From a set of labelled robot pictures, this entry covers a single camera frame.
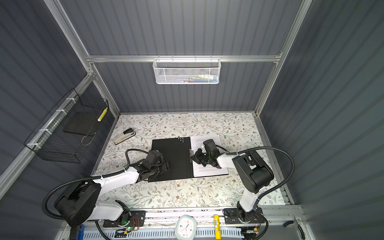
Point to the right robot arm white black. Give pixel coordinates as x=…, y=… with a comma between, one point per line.
x=253, y=171

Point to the black handled pliers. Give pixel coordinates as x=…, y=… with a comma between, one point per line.
x=296, y=225

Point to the white round clock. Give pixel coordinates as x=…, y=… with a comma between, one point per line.
x=186, y=228

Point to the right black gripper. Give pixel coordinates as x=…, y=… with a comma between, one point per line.
x=197, y=157

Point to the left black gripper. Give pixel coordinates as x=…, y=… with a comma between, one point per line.
x=164, y=163

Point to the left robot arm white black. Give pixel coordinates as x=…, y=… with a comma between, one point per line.
x=78, y=201

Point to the white wire mesh basket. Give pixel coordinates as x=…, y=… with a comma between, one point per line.
x=186, y=71

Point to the black wire mesh basket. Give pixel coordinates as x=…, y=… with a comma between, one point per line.
x=66, y=136

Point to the yellow marker in black basket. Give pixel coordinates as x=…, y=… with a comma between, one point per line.
x=102, y=114

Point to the blue black tool handle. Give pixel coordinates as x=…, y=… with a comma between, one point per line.
x=77, y=233

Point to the beige black clip folder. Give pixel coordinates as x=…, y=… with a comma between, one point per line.
x=177, y=152

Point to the black grey stapler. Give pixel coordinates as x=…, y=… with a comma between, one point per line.
x=125, y=135

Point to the yellow glue stick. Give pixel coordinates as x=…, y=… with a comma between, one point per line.
x=217, y=227

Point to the printed paper sheet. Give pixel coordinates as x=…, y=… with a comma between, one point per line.
x=208, y=170

